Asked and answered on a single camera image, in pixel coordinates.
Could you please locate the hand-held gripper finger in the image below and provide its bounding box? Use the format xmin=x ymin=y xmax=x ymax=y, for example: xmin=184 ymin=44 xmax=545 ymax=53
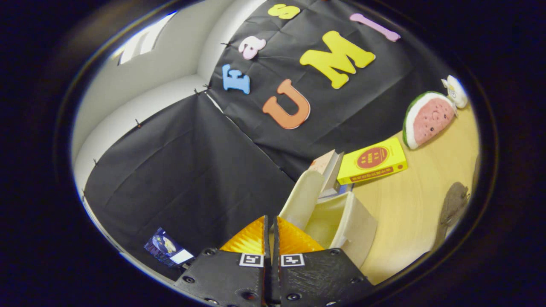
xmin=272 ymin=216 xmax=377 ymax=307
xmin=174 ymin=215 xmax=272 ymax=307

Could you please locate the beige translucent storage box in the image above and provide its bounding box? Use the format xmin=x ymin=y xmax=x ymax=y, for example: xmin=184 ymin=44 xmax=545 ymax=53
xmin=278 ymin=170 xmax=379 ymax=269

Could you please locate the dark blue printed box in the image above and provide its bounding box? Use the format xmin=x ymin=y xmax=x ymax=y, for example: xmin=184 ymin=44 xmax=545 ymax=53
xmin=144 ymin=227 xmax=195 ymax=267

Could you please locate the grey cover book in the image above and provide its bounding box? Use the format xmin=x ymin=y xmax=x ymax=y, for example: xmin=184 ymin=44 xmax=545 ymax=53
xmin=318 ymin=182 xmax=353 ymax=200

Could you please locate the beige cover book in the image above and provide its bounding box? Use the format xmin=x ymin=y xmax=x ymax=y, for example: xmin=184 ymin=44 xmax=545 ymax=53
xmin=308 ymin=149 xmax=344 ymax=197

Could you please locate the yellow book with red circle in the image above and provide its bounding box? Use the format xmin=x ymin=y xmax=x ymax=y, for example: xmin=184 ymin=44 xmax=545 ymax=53
xmin=337 ymin=136 xmax=408 ymax=185

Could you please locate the watermelon slice plush toy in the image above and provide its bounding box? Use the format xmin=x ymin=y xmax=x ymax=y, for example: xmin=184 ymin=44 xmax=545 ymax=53
xmin=402 ymin=91 xmax=458 ymax=151

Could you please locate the white plush toy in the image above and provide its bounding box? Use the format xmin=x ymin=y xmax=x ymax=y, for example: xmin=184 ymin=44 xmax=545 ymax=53
xmin=441 ymin=75 xmax=468 ymax=109

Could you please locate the long ceiling light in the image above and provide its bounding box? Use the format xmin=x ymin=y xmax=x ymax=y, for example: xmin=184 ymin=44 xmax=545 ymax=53
xmin=119 ymin=12 xmax=177 ymax=65

